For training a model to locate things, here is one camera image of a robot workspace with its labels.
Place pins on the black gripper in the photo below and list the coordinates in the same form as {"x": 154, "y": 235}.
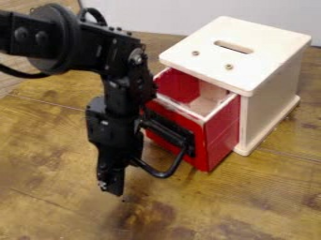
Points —
{"x": 118, "y": 140}

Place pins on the white wooden box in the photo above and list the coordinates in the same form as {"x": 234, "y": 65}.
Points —
{"x": 253, "y": 60}

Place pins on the red drawer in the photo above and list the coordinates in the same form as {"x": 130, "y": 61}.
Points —
{"x": 206, "y": 110}

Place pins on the black drawer handle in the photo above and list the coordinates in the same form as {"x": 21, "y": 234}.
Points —
{"x": 174, "y": 138}

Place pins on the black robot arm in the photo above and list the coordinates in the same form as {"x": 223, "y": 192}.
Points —
{"x": 63, "y": 41}

